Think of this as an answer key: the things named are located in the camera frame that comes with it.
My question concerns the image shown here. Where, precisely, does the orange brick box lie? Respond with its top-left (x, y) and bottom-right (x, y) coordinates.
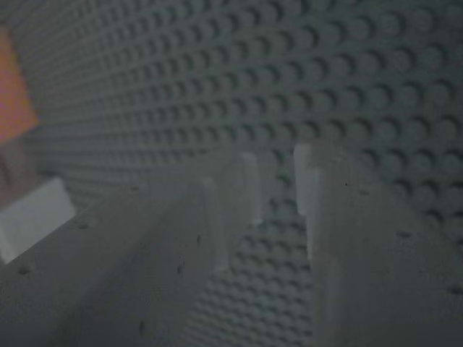
top-left (0, 27), bottom-right (39, 145)

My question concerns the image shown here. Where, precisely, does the grey Lego baseplate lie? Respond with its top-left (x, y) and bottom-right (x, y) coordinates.
top-left (0, 0), bottom-right (463, 347)

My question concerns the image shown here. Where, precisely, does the grey white brick box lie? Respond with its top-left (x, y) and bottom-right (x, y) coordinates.
top-left (0, 176), bottom-right (77, 265)

